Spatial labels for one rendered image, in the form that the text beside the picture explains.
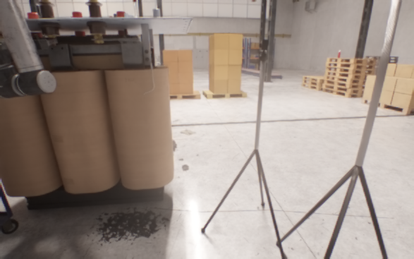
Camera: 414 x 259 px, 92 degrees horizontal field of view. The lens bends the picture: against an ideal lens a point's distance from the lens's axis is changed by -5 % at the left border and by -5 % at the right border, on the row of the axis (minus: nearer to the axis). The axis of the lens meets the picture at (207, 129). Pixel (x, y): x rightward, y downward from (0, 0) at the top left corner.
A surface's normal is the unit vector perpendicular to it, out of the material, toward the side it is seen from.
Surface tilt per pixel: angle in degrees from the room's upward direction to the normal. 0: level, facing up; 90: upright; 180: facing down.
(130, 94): 90
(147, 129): 90
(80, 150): 90
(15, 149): 90
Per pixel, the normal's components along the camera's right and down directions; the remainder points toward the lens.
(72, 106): 0.14, 0.32
